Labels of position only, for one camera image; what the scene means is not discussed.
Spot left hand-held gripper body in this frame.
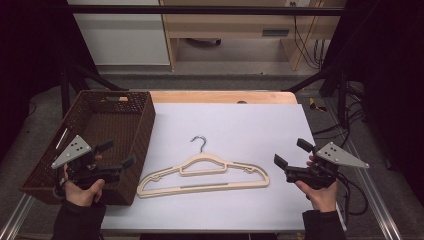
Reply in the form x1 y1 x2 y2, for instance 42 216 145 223
50 134 123 189

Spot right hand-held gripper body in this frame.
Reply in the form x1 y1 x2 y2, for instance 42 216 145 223
284 141 370 190

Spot brown woven basket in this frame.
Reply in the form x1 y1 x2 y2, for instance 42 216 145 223
19 89 157 207

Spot beige plastic clothes hanger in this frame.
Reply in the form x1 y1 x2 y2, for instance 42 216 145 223
136 135 271 200

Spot person's left hand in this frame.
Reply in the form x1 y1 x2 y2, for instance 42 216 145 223
63 166 106 208

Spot person's right hand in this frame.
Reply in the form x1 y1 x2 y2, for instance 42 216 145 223
294 182 338 213

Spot white thin strip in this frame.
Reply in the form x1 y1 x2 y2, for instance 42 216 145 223
55 127 69 150

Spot yellow black tool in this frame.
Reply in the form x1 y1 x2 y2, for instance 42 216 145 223
308 97 328 113

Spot white table cover sheet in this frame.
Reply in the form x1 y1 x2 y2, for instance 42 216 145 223
100 102 316 232

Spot black curtain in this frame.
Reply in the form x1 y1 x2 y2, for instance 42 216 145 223
344 0 424 198
0 0 79 159

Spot white cabinet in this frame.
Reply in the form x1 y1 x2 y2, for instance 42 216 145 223
66 0 171 66

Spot wooden desk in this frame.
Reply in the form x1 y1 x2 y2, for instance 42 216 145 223
159 0 348 72

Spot black floor cables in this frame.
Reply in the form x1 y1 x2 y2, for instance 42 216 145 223
313 83 368 141

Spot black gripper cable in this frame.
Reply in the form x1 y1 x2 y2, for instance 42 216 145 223
334 171 370 231

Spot black metal frame leg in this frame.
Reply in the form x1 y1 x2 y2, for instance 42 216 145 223
283 66 349 129
59 63 129 118

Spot aluminium rail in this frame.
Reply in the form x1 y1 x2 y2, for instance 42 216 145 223
0 194 36 240
336 133 404 240

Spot black hanging cables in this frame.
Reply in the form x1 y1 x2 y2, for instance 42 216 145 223
292 3 326 71

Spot black horizontal frame bar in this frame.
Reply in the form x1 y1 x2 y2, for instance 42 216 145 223
63 4 346 17

